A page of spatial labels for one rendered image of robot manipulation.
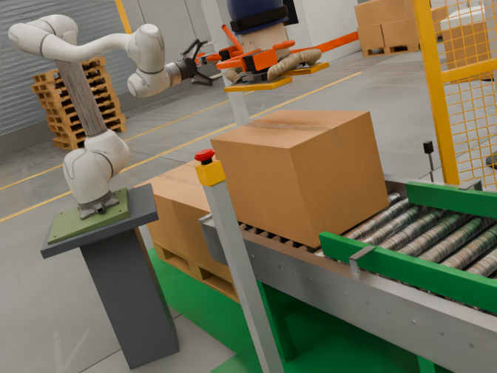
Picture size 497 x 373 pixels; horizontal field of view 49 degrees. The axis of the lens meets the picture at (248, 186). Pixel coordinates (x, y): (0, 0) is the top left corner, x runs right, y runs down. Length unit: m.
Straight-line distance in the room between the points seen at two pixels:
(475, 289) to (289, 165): 0.77
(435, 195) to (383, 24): 7.77
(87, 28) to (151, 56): 10.19
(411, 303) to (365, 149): 0.77
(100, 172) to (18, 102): 9.40
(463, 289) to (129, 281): 1.54
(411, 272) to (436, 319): 0.20
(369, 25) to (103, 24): 5.56
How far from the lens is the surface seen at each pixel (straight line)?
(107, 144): 2.62
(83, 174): 2.49
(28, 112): 11.93
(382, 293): 1.65
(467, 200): 2.07
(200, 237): 3.03
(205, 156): 1.80
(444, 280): 1.62
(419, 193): 2.20
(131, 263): 2.57
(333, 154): 2.05
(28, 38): 2.46
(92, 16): 12.35
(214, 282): 3.24
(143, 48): 2.10
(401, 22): 9.53
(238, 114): 6.17
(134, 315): 2.68
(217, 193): 1.83
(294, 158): 1.94
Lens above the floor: 1.45
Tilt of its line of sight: 18 degrees down
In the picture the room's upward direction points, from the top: 17 degrees counter-clockwise
